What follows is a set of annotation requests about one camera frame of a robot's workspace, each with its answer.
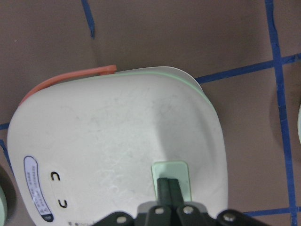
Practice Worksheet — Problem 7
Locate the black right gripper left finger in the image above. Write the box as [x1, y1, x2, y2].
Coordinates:
[157, 178, 170, 206]

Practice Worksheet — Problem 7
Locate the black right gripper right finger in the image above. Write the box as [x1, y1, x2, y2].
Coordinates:
[168, 178, 184, 206]

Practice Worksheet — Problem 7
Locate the white rice cooker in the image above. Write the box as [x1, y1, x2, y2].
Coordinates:
[7, 67, 228, 226]

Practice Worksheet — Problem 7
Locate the green plate near potato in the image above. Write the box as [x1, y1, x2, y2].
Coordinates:
[297, 105, 301, 143]

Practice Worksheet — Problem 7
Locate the green plate far side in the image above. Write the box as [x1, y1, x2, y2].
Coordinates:
[0, 187, 8, 226]

